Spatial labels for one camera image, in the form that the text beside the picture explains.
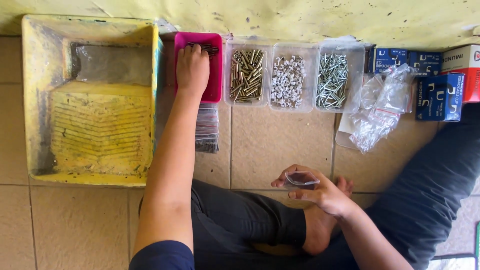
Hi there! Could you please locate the small clear zip bag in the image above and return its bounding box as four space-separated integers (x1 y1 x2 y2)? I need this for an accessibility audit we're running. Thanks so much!
283 171 320 190

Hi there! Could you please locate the yellow paint tray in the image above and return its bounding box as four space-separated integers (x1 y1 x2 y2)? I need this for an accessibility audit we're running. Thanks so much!
21 14 163 187

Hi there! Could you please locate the clear container with silver screws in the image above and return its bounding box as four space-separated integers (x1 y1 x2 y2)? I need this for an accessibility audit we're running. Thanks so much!
314 41 366 114

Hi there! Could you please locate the stack of filled nail bags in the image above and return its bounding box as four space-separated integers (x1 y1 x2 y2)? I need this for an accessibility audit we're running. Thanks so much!
195 103 220 154

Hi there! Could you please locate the clear plastic lid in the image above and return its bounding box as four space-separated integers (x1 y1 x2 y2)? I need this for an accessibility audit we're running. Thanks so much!
335 112 361 151

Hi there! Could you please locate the red and white box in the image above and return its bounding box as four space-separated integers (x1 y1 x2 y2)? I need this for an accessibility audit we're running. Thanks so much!
440 44 480 104

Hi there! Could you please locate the person's right hand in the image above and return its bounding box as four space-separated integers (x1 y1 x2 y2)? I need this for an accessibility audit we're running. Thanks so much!
271 164 357 219

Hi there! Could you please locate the heap of brass anchors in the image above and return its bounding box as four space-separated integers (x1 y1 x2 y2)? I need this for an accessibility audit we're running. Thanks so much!
229 49 265 104

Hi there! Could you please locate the person's left hand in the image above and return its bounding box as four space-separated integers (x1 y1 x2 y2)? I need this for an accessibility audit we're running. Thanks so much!
175 44 211 95

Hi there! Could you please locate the person's right leg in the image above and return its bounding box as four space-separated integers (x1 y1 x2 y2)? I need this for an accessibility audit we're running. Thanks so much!
319 103 480 270

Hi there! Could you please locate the clear container with white clips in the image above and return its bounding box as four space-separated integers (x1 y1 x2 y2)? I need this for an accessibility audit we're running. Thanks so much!
269 42 319 113

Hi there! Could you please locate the heap of white cable clips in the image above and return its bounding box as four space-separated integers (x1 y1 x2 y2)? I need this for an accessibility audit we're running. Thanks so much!
271 55 307 109

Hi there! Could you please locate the pile of empty zip bags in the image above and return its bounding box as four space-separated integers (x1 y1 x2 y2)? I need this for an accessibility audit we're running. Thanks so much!
349 63 418 154

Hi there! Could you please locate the heap of dark nails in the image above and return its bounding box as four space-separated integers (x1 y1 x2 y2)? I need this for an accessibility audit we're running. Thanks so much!
187 42 220 58

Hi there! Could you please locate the large blue clip box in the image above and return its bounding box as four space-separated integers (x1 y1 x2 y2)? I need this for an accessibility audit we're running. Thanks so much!
415 72 466 122

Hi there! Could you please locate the person's leg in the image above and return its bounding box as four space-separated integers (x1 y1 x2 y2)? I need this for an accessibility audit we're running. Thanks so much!
138 178 307 270
319 103 480 270

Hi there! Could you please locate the pink plastic container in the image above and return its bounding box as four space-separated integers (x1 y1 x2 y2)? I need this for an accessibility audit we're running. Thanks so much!
173 31 223 104

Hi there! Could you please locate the person's bare foot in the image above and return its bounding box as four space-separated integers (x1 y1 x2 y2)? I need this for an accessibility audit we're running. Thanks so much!
301 176 354 256

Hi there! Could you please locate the clear container with brass anchors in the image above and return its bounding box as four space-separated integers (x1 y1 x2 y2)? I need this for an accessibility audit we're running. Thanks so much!
223 37 273 107

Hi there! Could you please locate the small blue clip box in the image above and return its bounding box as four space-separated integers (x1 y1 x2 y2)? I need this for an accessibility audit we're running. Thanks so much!
407 50 443 78
373 47 409 74

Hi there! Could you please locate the navy shirt sleeve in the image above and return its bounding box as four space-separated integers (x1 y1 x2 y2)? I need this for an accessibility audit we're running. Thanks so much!
128 240 196 270

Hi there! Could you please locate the person's left leg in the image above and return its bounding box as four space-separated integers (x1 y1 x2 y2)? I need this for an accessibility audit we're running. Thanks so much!
138 178 307 270

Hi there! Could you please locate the heap of silver screws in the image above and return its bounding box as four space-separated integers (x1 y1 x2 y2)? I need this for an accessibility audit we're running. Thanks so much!
316 53 349 110

